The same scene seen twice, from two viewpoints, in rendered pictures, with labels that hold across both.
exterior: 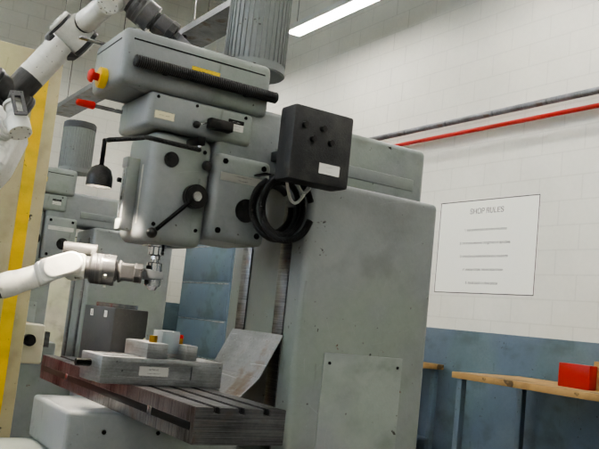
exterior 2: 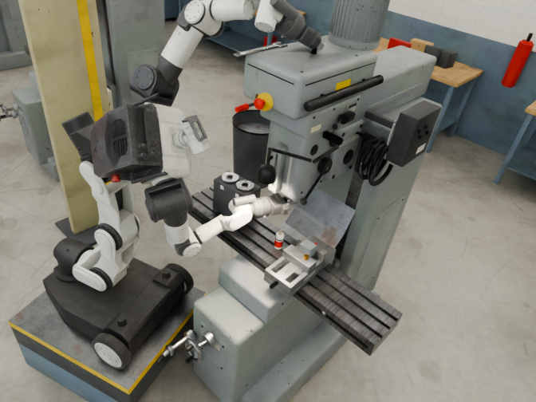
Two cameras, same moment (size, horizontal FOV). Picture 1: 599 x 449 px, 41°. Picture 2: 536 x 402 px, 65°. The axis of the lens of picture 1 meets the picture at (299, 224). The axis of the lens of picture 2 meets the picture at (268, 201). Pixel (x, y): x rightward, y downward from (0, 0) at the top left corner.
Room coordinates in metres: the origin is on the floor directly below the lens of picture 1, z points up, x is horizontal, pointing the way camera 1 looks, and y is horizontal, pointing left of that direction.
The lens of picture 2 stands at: (0.96, 0.99, 2.35)
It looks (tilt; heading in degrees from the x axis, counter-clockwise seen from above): 37 degrees down; 341
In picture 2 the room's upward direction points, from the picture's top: 7 degrees clockwise
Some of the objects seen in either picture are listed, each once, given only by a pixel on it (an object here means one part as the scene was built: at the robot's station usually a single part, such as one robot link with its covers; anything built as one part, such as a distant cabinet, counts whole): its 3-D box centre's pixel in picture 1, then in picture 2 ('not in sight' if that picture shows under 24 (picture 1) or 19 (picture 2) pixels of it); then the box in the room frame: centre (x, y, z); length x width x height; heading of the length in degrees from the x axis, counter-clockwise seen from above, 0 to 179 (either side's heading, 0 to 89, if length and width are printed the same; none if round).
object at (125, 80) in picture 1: (182, 81); (312, 73); (2.37, 0.40, 1.81); 0.47 x 0.26 x 0.16; 122
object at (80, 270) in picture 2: not in sight; (101, 267); (2.61, 1.27, 0.68); 0.21 x 0.20 x 0.13; 50
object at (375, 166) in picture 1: (310, 161); (372, 85); (2.63, -0.02, 1.66); 0.80 x 0.23 x 0.20; 122
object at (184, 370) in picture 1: (152, 362); (301, 261); (2.22, 0.35, 0.98); 0.35 x 0.15 x 0.11; 124
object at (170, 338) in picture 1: (166, 341); (307, 249); (2.24, 0.33, 1.04); 0.06 x 0.05 x 0.06; 34
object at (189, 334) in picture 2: not in sight; (176, 344); (2.20, 0.93, 0.51); 0.22 x 0.06 x 0.06; 122
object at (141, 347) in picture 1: (145, 348); (299, 258); (2.20, 0.38, 1.02); 0.15 x 0.06 x 0.04; 34
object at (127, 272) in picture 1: (121, 272); (269, 206); (2.35, 0.50, 1.22); 0.13 x 0.12 x 0.10; 10
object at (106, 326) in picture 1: (112, 334); (236, 196); (2.68, 0.57, 1.03); 0.22 x 0.12 x 0.20; 39
